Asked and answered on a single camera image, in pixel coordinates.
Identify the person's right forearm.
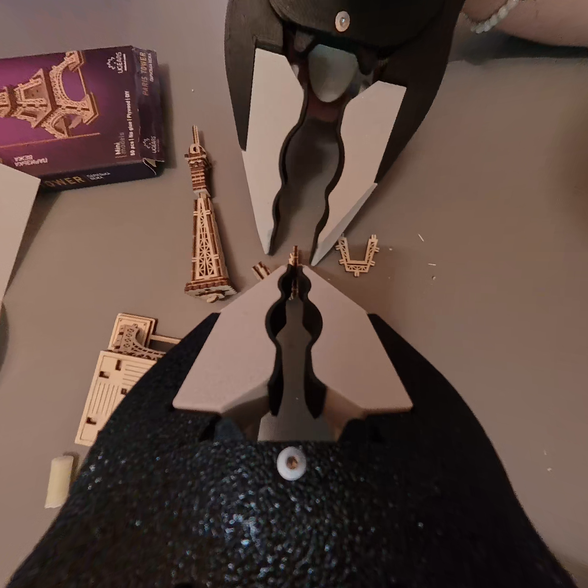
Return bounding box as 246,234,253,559
464,0,588,49

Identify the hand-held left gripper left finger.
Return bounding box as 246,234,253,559
172,266,295,417

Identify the pearl bracelet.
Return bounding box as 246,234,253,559
462,0,521,34

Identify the pale wax stick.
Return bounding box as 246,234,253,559
44,454,74,496

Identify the purple puzzle box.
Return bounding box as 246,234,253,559
0,45,167,194

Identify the wooden tower base model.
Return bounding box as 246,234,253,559
75,313,182,445

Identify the folded instruction leaflet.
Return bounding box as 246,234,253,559
0,163,42,301

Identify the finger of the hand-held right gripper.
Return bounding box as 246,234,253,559
241,48,307,256
310,83,408,267

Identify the wooden tower spire model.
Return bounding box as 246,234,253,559
184,125,237,304

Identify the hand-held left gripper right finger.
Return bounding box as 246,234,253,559
296,266,413,433

